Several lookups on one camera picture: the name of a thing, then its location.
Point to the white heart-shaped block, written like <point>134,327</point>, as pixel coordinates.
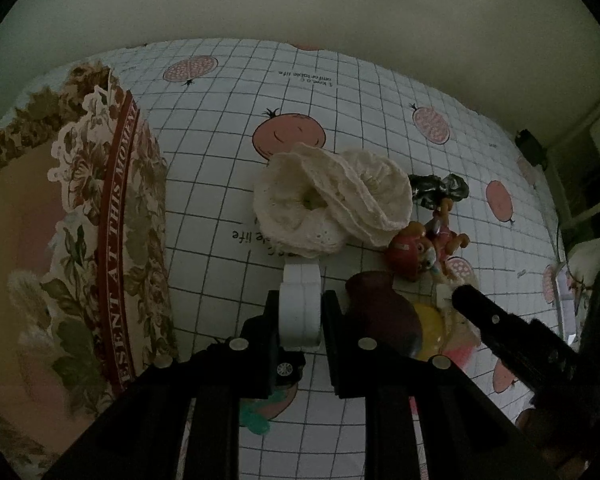
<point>300,310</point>

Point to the floral paper box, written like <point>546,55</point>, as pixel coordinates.
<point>30,210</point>

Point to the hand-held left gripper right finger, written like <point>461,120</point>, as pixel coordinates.
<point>332,330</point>

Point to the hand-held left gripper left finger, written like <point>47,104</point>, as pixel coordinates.
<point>272,330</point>

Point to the white frame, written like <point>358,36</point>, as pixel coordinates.
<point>575,180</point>

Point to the maroon rounded object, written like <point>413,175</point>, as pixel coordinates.
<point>380,310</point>

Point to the cream lace cloth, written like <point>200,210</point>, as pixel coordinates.
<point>330,195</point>

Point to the toy puppy figure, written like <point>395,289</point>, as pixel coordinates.
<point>410,252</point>

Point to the black wall device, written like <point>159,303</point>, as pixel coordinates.
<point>530,147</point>

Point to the black crumpled wrapper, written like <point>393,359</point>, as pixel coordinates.
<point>450,187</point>

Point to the white plastic chair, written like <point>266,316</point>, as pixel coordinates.
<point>587,257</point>

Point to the green plastic toy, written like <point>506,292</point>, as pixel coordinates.
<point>257,417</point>

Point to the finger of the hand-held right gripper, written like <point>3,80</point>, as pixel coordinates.
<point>510,332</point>

